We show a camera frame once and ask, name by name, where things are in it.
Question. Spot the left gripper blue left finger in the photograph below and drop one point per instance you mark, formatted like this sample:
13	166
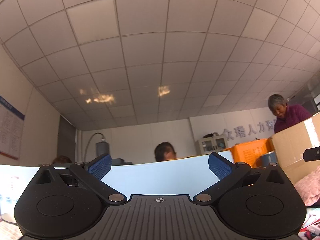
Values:
89	177

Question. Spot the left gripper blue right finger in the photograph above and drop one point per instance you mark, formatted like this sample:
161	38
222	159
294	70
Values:
230	176

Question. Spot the pink knitted sweater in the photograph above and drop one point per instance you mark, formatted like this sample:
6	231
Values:
308	188

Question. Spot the orange carton box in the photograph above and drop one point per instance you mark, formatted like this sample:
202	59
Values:
250	152

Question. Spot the grey glass door cabinet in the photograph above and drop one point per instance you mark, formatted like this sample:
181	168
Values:
211	144

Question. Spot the light blue carton box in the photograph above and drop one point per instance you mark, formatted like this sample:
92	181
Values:
180	176

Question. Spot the dark blue vacuum bottle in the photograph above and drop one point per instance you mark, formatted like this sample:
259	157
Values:
268	158

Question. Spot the brown cardboard box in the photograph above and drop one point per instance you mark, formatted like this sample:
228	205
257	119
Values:
290	144

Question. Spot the dark-haired person behind boxes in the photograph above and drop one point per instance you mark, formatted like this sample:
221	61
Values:
164	152

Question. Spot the grey-haired woman in purple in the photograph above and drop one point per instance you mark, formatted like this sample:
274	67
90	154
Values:
286	116

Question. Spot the anime print desk mat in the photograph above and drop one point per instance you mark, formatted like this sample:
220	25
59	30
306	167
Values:
310	229

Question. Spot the wall notice poster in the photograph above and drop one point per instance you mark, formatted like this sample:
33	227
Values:
11	128

